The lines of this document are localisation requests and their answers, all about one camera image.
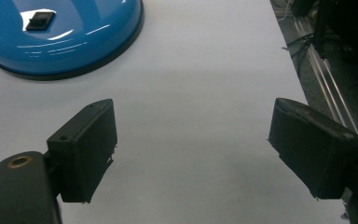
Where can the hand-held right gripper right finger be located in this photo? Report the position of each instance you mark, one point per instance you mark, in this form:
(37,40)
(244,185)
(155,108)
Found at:
(310,149)

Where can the metal rail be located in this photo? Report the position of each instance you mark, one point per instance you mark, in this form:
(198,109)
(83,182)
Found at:
(329,81)

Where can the dark stand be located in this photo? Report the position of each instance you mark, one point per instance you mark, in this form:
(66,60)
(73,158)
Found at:
(338,25)

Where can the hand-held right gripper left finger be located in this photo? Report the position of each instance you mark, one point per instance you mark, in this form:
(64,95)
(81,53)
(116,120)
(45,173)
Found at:
(82,149)

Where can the blue round lamp base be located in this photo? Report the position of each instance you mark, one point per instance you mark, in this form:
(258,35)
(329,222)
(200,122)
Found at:
(59,40)

